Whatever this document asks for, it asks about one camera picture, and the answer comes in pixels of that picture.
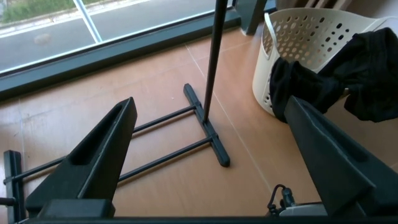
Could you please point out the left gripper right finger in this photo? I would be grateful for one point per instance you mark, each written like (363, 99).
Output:
(335, 177)

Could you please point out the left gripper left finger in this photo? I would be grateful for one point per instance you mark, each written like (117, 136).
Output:
(105, 168)

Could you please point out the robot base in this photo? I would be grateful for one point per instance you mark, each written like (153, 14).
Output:
(304, 211)

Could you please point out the white laundry basket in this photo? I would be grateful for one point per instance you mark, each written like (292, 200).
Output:
(259, 77)

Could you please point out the black clothes rack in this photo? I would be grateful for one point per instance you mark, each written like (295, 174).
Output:
(214, 62)

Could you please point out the beige curtain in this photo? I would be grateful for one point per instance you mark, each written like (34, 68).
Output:
(311, 3)

